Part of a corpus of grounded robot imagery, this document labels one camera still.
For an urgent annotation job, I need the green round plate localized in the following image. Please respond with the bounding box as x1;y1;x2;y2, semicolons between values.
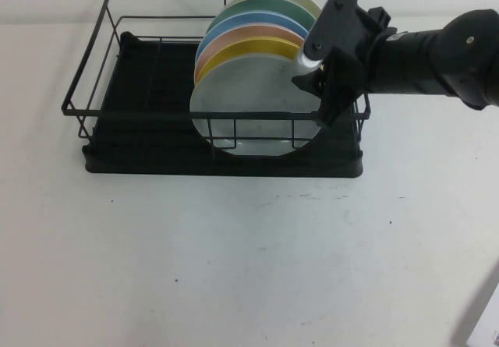
205;0;320;40

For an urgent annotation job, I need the white printed box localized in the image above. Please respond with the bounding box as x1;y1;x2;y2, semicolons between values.
469;284;499;347

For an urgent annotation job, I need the black plastic drip tray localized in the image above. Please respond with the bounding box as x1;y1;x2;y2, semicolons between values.
80;30;364;177

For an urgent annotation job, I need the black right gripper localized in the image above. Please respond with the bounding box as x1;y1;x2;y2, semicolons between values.
291;6;397;126

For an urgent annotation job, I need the yellow round plate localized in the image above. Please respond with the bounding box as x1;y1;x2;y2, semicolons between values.
193;37;305;87

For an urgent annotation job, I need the pink round plate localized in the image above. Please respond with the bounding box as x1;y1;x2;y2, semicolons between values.
193;23;310;79

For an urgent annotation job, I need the blue round plate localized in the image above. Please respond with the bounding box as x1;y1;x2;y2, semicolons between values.
196;10;313;62

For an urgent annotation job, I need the grey round plate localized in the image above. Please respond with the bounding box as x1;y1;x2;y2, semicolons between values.
189;55;328;158

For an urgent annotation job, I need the grey silver wrist camera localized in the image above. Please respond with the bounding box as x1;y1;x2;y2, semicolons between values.
294;0;370;71

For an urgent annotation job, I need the black wire dish rack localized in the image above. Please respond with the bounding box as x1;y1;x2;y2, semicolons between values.
60;0;371;157

